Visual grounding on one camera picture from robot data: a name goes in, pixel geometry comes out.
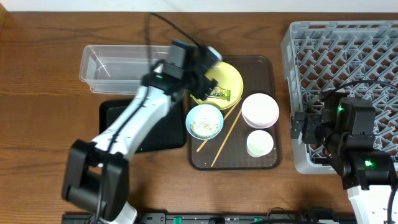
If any brown serving tray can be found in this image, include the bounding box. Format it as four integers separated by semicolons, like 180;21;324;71
187;55;282;171

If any yellow plate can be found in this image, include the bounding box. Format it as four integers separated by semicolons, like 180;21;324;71
190;62;244;110

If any wooden chopstick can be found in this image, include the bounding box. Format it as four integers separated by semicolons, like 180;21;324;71
196;97;242;152
211;109;242;167

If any black tray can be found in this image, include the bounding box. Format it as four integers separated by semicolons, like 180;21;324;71
99;98;187;154

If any rice food waste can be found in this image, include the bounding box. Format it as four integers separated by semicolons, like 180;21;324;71
190;109;221;139

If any pink bowl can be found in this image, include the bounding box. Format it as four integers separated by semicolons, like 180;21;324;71
242;93;280;129

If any clear plastic bin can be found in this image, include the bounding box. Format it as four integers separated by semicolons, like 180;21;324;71
78;44;175;95

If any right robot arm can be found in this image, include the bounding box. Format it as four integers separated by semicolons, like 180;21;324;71
290;91;397;223

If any blue bowl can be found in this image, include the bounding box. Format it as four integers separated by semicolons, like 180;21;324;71
185;105;224;141

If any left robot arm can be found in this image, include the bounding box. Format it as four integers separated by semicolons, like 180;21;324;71
62;42;222;223

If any green snack wrapper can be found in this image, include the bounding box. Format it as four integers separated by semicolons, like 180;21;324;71
208;86;231;101

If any grey dishwasher rack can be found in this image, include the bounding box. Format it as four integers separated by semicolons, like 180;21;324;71
281;21;397;161

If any white cup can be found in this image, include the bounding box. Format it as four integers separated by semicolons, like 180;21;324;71
246;130;274;157

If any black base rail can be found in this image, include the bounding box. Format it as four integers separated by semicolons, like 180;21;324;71
61;212;357;224

